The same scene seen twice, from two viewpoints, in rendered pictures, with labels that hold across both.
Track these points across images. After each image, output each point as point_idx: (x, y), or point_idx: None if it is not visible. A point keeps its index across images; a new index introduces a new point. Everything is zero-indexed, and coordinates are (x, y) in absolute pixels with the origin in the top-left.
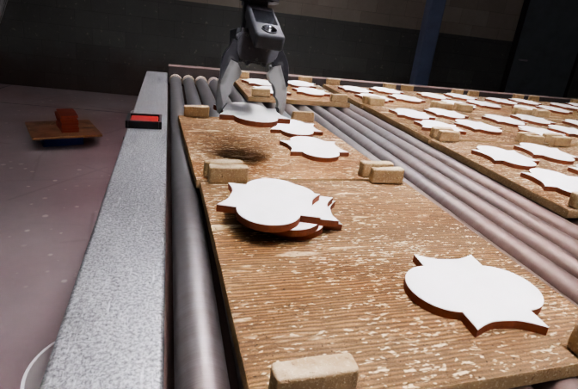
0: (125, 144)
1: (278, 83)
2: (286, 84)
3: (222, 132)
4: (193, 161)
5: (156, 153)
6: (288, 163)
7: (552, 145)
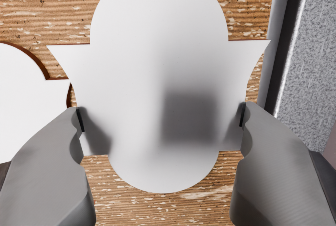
0: (321, 152)
1: (44, 169)
2: (2, 167)
3: (181, 191)
4: (263, 33)
5: (287, 117)
6: (85, 27)
7: None
